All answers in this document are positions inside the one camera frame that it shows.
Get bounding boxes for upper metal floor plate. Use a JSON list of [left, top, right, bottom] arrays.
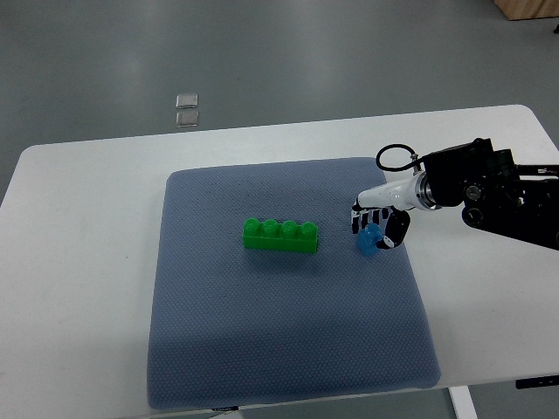
[[176, 93, 198, 109]]

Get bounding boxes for wooden box corner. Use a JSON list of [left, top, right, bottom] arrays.
[[493, 0, 559, 21]]

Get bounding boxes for white table leg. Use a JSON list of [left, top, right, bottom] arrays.
[[448, 386, 478, 419]]

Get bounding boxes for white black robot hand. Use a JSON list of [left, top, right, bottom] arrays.
[[351, 171, 437, 250]]

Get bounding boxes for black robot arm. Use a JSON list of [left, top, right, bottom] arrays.
[[422, 138, 558, 250]]

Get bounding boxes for small blue block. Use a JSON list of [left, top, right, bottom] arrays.
[[356, 223, 383, 256]]

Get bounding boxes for long green block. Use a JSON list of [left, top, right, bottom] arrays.
[[242, 218, 318, 253]]

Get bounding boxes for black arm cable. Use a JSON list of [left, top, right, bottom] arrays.
[[376, 144, 425, 175]]

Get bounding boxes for metal floor plate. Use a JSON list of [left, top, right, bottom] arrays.
[[176, 110, 199, 128], [176, 93, 198, 109]]

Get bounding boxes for blue grey foam mat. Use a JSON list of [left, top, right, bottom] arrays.
[[147, 157, 440, 409]]

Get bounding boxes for lower metal floor plate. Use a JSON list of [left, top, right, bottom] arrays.
[[176, 110, 199, 128]]

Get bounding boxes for black table control panel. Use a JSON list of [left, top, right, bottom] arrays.
[[515, 375, 559, 389]]

